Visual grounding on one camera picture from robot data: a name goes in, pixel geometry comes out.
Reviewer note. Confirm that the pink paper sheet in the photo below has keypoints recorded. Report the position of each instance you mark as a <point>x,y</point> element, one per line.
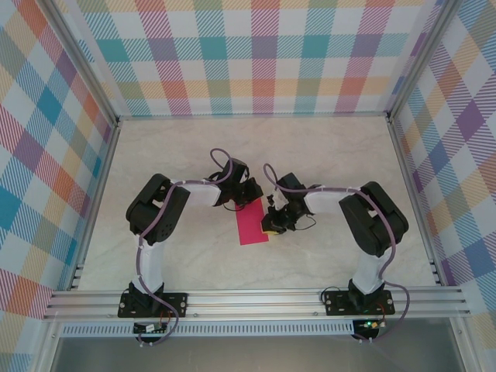
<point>252,228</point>

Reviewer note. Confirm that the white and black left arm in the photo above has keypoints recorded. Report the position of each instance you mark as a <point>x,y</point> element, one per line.
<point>155,263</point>

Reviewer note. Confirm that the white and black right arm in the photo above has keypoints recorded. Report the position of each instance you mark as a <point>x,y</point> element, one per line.
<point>368,271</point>

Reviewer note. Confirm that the grey metal sheet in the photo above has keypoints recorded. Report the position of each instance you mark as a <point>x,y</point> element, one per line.
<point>252,354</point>

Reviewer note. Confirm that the circuit board with green light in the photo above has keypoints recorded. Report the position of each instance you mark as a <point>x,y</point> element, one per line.
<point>370,324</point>

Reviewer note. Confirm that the small black circuit board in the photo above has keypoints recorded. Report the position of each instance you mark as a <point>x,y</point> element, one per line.
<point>149,328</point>

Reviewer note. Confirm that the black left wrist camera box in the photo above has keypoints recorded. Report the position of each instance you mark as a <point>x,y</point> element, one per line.
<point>236,168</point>

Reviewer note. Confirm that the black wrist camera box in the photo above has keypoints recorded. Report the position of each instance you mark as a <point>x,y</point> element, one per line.
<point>290,182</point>
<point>236,168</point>

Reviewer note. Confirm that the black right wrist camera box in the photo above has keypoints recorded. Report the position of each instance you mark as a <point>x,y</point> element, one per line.
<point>290,182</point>

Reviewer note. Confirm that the wide aluminium mounting rail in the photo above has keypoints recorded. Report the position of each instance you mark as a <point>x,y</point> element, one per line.
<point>252,302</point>

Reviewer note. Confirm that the thin aluminium frame bar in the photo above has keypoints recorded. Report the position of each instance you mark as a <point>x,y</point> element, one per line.
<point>252,115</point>

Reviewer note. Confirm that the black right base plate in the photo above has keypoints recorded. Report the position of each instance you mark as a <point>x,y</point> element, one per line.
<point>337,304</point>

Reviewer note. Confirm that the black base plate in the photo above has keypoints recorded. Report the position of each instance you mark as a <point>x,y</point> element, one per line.
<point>176,302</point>
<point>337,304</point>

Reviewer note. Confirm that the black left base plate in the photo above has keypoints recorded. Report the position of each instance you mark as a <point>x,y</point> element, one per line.
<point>176,302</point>

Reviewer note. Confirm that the aluminium side rail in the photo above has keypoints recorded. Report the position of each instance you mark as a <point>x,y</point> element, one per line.
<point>414,193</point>
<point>98,201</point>

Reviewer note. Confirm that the slanted aluminium frame post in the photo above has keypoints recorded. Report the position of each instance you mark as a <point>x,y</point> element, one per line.
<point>85,69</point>
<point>422,54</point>

